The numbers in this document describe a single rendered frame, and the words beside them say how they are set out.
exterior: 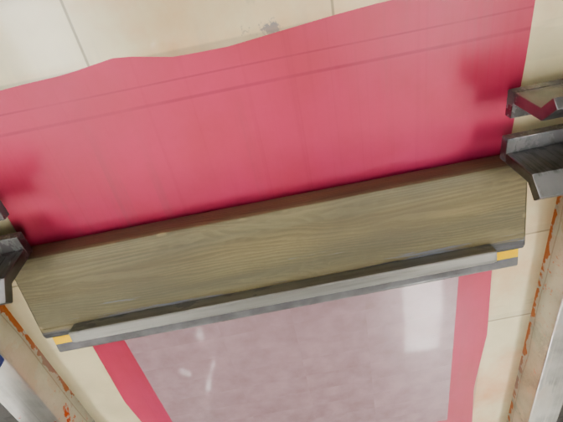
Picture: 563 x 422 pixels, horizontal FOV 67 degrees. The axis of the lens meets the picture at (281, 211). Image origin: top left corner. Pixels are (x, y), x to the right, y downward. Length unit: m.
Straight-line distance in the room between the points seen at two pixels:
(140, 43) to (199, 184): 0.11
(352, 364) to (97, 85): 0.38
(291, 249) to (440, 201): 0.12
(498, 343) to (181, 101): 0.43
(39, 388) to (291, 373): 0.26
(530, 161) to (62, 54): 0.33
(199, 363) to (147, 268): 0.17
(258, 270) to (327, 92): 0.15
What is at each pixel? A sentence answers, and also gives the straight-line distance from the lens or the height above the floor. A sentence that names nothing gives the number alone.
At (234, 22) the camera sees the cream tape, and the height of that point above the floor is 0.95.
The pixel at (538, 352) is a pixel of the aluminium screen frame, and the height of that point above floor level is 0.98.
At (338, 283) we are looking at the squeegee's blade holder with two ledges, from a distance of 0.34.
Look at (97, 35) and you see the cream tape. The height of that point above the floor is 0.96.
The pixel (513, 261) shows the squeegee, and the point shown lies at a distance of 0.41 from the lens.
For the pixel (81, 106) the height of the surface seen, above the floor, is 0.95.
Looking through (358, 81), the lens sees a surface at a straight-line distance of 0.32.
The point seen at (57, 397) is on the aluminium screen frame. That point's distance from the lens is 0.53.
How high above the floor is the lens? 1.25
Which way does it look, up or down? 56 degrees down
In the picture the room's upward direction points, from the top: 171 degrees clockwise
